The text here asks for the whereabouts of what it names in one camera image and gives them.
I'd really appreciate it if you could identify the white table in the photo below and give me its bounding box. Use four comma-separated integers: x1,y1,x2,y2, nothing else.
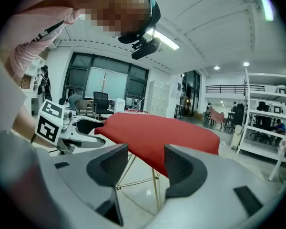
267,149,286,184

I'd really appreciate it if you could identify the person's left forearm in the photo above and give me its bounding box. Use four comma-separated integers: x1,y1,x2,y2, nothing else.
11,105,52,149

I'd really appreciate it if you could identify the gold wire leg table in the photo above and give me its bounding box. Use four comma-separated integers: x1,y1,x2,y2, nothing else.
116,153,163,212

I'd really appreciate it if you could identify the black head mount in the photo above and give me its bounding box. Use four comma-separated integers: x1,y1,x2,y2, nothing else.
117,0,162,44

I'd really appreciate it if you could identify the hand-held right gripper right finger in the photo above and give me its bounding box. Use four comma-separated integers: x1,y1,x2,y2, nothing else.
163,144,286,229

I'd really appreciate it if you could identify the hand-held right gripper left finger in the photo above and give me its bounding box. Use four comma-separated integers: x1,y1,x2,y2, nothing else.
50,143,129,226

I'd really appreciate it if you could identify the wooden round back chair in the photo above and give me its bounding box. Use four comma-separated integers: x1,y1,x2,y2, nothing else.
73,99,96,119

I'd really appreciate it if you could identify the blue chair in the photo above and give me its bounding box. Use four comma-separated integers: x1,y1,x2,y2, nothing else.
68,94,83,111

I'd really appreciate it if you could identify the long ceiling light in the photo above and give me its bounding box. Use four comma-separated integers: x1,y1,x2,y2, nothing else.
152,28,181,51
254,0,275,21

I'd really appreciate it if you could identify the black head camera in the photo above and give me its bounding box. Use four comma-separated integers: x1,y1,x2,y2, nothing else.
131,37,162,60

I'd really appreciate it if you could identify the row of white shelf devices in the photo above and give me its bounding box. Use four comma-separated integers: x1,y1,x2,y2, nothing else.
269,84,286,116

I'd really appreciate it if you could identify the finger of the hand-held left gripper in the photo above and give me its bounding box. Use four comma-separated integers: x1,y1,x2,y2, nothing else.
70,133,107,150
72,116,105,130

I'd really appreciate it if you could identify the person's pink shirt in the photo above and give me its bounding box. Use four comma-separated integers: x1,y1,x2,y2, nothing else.
7,0,87,79

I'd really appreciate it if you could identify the black mesh chair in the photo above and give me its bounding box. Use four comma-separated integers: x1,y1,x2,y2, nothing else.
93,91,114,121

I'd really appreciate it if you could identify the wooden coat rack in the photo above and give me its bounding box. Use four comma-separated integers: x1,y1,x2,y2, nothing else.
100,71,110,93

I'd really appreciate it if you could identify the pink armchair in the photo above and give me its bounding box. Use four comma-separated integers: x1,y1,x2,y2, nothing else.
209,105,226,129

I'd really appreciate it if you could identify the white lidded bin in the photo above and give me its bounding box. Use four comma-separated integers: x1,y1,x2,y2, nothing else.
229,125,243,151

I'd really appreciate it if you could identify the large dark framed window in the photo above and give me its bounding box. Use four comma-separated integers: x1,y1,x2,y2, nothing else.
61,52,150,104

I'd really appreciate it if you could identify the dark glass door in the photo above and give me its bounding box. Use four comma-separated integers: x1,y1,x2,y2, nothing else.
180,70,201,118

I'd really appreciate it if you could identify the grey locker cabinet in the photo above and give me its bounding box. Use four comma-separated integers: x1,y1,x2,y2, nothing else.
146,80,171,118

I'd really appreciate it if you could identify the black chest strap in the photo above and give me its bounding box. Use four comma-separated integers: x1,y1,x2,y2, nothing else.
30,20,65,43

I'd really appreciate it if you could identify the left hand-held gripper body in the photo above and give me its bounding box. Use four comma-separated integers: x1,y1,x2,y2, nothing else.
34,99,82,154

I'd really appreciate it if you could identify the white shelf rack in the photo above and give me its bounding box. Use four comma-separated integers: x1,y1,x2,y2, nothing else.
236,68,286,162

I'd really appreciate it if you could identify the black mezzanine railing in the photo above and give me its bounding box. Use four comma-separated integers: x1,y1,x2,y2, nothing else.
205,84,266,94

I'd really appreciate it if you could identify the white water dispenser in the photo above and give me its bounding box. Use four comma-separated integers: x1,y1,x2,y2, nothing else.
114,98,126,114

